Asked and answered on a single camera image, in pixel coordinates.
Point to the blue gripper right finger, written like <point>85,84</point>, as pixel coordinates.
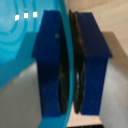
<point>91,63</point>

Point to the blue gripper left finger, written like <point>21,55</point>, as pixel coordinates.
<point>48,63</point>

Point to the blue bowl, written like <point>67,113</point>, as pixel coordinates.
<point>16,43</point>

